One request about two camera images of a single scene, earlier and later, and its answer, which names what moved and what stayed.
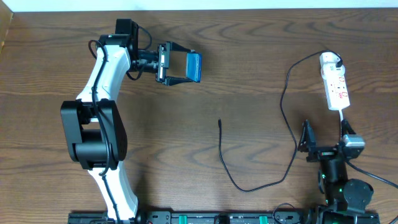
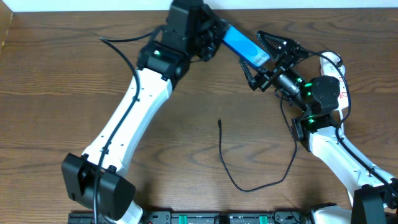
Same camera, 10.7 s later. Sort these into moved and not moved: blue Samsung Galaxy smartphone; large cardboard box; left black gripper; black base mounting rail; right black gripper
Moved: left black gripper; right black gripper; blue Samsung Galaxy smartphone
Not moved: black base mounting rail; large cardboard box
